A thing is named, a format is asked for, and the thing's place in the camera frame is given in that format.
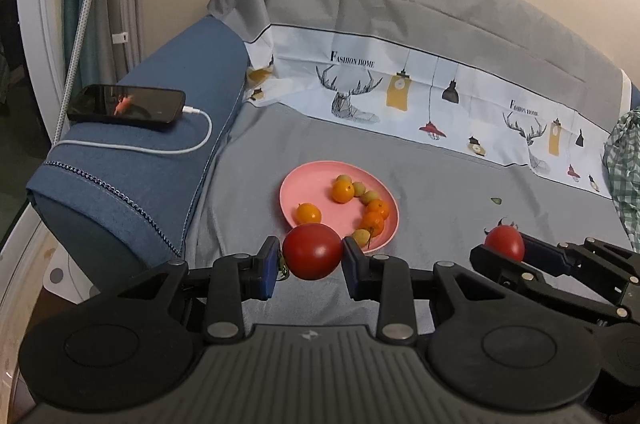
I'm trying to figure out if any red cherry tomato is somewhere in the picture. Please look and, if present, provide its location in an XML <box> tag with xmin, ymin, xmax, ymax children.
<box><xmin>282</xmin><ymin>224</ymin><xmax>343</xmax><ymax>281</ymax></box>
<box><xmin>484</xmin><ymin>219</ymin><xmax>525</xmax><ymax>262</ymax></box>

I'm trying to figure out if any orange mandarin with stem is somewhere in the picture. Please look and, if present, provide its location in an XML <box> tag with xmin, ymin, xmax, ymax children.
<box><xmin>359</xmin><ymin>210</ymin><xmax>385</xmax><ymax>248</ymax></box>

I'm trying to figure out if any small green longan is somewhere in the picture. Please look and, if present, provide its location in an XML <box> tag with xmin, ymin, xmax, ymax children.
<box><xmin>352</xmin><ymin>181</ymin><xmax>366</xmax><ymax>198</ymax></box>

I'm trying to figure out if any orange kumquat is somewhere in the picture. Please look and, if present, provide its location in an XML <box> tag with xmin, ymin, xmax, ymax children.
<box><xmin>331</xmin><ymin>180</ymin><xmax>355</xmax><ymax>204</ymax></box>

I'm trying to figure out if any small orange mandarin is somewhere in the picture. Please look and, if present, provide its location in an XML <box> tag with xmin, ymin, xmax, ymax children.
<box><xmin>294</xmin><ymin>202</ymin><xmax>322</xmax><ymax>225</ymax></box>

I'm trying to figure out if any large orange mandarin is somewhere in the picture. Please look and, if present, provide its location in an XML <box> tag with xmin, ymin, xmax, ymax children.
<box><xmin>366</xmin><ymin>199</ymin><xmax>390</xmax><ymax>220</ymax></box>

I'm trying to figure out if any green checkered cloth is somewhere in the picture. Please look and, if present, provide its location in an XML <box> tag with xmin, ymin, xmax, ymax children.
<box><xmin>602</xmin><ymin>109</ymin><xmax>640</xmax><ymax>253</ymax></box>

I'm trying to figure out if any pink round plate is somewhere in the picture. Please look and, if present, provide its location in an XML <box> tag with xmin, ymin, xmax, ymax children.
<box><xmin>279</xmin><ymin>161</ymin><xmax>400</xmax><ymax>253</ymax></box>

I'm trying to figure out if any blue sofa armrest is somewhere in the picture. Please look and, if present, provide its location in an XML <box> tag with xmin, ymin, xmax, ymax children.
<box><xmin>26</xmin><ymin>17</ymin><xmax>248</xmax><ymax>290</ymax></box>

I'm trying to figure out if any grey printed sofa cover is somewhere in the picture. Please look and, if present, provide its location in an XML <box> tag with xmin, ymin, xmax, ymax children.
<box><xmin>184</xmin><ymin>0</ymin><xmax>633</xmax><ymax>335</ymax></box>

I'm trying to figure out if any black smartphone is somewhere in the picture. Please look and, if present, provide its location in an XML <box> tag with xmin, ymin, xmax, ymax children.
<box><xmin>67</xmin><ymin>84</ymin><xmax>186</xmax><ymax>129</ymax></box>

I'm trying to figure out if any striped pole with black clamp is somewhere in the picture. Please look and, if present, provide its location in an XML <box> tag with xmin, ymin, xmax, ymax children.
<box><xmin>52</xmin><ymin>0</ymin><xmax>93</xmax><ymax>146</ymax></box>

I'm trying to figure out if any white charging cable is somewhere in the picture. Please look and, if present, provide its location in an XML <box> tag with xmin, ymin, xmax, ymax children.
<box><xmin>49</xmin><ymin>104</ymin><xmax>214</xmax><ymax>157</ymax></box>

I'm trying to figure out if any white door frame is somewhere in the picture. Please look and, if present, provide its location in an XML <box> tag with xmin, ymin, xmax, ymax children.
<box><xmin>14</xmin><ymin>0</ymin><xmax>72</xmax><ymax>135</ymax></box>

